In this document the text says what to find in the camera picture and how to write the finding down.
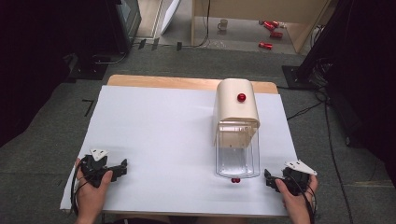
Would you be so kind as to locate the dark curtain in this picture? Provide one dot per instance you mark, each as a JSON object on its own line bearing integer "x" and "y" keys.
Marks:
{"x": 37, "y": 62}
{"x": 364, "y": 77}

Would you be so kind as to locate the grey mug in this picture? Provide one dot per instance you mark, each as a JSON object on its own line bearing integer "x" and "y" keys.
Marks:
{"x": 223, "y": 24}

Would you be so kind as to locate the person's right hand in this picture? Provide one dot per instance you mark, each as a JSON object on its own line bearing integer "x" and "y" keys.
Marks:
{"x": 294, "y": 205}

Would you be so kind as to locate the black stand base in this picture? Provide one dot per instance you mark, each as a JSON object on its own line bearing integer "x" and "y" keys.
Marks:
{"x": 295, "y": 77}
{"x": 88, "y": 70}

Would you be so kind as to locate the black tape strip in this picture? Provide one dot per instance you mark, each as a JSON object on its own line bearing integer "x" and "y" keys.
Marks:
{"x": 179, "y": 46}

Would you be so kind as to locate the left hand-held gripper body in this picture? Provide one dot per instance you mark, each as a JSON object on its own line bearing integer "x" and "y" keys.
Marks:
{"x": 93, "y": 169}

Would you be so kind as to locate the red can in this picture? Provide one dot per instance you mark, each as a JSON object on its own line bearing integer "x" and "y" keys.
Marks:
{"x": 276, "y": 34}
{"x": 265, "y": 45}
{"x": 270, "y": 25}

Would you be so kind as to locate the clear plastic drawer red knob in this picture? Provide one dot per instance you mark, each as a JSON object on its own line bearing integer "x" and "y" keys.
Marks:
{"x": 238, "y": 158}

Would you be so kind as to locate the person's left hand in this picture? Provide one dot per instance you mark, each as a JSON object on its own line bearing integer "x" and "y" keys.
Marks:
{"x": 90, "y": 196}

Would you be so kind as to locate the white leaning board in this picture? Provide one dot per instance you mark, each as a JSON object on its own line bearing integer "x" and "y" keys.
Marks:
{"x": 169, "y": 14}

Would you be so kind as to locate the cream box with red knob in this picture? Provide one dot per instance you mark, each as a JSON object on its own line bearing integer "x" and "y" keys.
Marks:
{"x": 232, "y": 107}

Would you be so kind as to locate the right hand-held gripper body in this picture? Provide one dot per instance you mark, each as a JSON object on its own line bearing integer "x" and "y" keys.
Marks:
{"x": 297, "y": 177}

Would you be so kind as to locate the white sheet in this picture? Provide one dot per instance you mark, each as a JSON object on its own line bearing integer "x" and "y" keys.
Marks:
{"x": 155, "y": 140}

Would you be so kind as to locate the black monitor cabinet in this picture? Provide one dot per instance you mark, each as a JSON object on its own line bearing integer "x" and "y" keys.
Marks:
{"x": 124, "y": 21}

